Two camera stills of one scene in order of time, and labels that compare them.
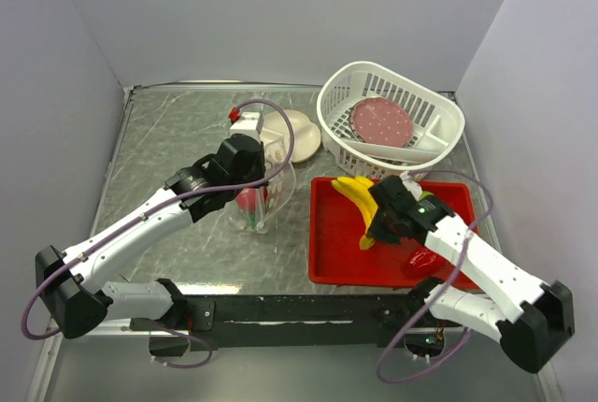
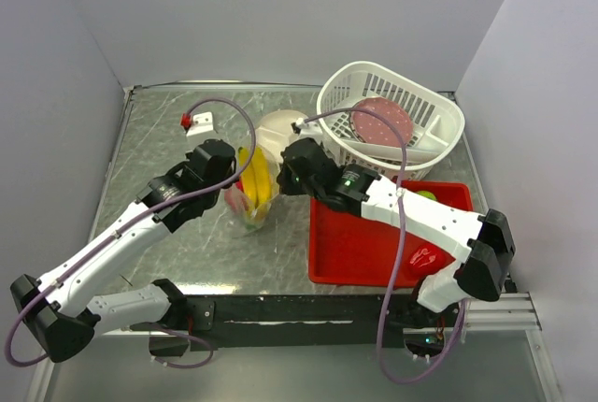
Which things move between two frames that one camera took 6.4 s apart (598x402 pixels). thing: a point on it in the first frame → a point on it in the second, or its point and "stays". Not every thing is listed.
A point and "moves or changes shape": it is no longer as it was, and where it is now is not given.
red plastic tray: (335, 231) stays
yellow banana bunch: (357, 191) moves or changes shape
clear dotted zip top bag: (253, 208) moves or changes shape
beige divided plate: (277, 132) stays
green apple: (425, 193) stays
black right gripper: (379, 234) → (287, 185)
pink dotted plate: (381, 122) stays
